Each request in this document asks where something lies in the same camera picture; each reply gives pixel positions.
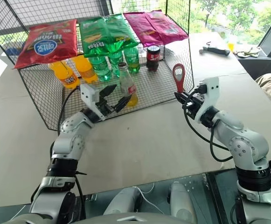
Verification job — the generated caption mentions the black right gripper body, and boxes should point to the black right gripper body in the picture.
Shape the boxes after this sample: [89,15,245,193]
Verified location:
[182,91,206,120]

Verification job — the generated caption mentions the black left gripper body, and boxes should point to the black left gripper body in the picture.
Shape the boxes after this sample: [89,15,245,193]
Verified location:
[98,97,118,117]

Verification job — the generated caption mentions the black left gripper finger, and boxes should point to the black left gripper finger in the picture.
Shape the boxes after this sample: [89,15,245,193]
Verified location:
[99,84,118,104]
[113,95,133,113]

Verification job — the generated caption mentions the red bottle opener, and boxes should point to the red bottle opener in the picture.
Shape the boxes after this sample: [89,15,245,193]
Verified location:
[172,63,186,93]

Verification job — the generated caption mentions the glass bottle with orange drink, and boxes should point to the glass bottle with orange drink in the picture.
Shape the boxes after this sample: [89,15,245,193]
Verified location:
[118,62,139,108]

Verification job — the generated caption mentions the green soda plastic bottle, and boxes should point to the green soda plastic bottle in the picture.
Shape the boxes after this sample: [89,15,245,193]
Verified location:
[89,55,113,83]
[124,46,141,74]
[108,49,125,76]

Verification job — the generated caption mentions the orange soda plastic bottle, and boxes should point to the orange soda plastic bottle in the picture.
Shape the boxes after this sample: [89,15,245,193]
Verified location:
[70,55,99,84]
[49,61,81,90]

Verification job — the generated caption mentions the dark cola plastic bottle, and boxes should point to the dark cola plastic bottle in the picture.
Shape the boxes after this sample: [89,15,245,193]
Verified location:
[146,45,161,72]

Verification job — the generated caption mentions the green chips bag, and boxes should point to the green chips bag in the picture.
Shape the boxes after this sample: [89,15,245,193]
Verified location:
[79,17,118,58]
[104,13,139,53]

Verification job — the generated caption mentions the magenta chips bag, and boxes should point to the magenta chips bag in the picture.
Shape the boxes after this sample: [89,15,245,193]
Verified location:
[145,9,189,45]
[123,12,164,48]

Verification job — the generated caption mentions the pale work gloves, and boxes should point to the pale work gloves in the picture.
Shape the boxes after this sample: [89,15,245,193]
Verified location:
[232,46,260,58]

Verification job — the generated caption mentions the red chips bag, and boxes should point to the red chips bag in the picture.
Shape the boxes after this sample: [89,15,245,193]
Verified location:
[14,19,78,70]

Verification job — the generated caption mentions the silver robot left leg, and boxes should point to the silver robot left leg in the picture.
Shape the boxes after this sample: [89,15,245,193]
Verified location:
[103,186,139,216]

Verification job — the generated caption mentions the silver robot leg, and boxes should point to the silver robot leg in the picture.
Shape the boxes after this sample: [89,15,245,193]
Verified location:
[103,186,139,216]
[167,181,198,224]

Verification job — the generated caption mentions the silver robot right leg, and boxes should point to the silver robot right leg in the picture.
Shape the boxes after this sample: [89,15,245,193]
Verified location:
[167,181,198,224]

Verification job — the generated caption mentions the blue object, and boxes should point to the blue object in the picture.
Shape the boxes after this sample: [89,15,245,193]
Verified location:
[5,47,22,56]

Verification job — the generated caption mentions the grey robot torso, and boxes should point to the grey robot torso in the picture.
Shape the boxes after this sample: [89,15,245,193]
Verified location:
[8,210,174,224]

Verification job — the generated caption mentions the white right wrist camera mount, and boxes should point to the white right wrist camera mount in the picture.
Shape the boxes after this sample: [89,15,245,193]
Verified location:
[194,77,220,125]

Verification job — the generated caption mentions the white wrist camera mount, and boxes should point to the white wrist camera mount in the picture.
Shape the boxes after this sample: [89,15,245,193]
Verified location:
[80,84,106,122]
[194,77,220,125]

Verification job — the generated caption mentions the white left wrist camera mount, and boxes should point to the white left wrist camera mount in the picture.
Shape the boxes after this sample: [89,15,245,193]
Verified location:
[80,84,106,122]

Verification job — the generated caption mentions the black wire mesh rack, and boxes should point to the black wire mesh rack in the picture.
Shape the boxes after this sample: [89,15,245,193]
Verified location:
[0,0,195,132]

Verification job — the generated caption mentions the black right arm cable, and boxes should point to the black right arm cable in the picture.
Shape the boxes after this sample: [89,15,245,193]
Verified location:
[183,106,234,163]

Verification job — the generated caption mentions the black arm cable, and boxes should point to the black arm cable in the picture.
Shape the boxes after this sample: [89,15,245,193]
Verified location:
[183,106,234,163]
[56,88,87,220]

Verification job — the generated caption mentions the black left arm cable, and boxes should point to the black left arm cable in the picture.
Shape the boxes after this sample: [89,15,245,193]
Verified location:
[56,88,87,220]

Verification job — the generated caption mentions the black handled hammer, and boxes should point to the black handled hammer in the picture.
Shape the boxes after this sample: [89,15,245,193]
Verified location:
[198,41,231,57]

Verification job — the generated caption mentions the thin white cable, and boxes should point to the thin white cable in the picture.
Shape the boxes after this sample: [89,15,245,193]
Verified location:
[132,182,164,215]

